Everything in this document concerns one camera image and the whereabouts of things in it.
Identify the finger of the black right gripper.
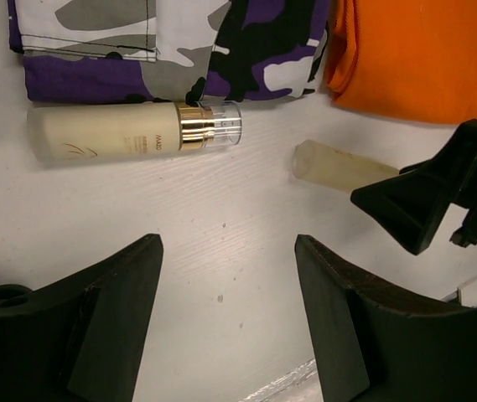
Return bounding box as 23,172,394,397
350,119,477,255

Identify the purple camouflage garment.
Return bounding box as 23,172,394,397
8,0,329,104

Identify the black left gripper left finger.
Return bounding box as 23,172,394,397
0,234,163,401

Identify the cream pump lotion bottle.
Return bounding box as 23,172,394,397
27,102,243,162

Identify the cream bottle gold cap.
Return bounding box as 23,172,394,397
292,140,399,193

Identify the orange garment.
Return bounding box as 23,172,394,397
324,1,477,124

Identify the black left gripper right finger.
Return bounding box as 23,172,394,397
295,234,477,401

